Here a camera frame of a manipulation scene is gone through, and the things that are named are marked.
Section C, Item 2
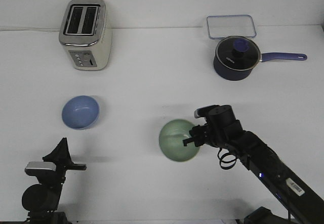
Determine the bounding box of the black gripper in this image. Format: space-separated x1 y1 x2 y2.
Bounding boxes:
182 105 240 148
42 138 87 186

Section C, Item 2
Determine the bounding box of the green bowl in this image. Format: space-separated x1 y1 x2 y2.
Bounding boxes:
158 119 199 162

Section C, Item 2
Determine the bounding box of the blue bowl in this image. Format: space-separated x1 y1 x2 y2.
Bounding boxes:
61 95 100 130

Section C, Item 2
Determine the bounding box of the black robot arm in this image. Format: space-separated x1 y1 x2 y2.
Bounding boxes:
183 105 323 223
21 138 87 223

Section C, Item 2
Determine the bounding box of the dark blue saucepan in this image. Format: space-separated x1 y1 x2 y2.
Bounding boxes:
214 52 307 81

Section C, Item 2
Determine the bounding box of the glass pot lid blue knob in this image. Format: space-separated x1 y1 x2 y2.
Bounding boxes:
215 36 261 71

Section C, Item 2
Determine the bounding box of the clear blue-rimmed container lid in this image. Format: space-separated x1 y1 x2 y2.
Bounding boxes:
206 15 257 40

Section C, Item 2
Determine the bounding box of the silver two-slot toaster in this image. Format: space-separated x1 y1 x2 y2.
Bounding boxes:
59 0 112 71

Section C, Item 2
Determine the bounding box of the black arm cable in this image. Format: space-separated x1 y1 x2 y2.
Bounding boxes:
217 147 240 170

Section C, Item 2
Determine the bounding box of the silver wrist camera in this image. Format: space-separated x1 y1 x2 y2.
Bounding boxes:
24 161 56 176
194 105 219 118

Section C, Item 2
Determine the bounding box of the white toaster power cable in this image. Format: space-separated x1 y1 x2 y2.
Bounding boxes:
0 26 61 32

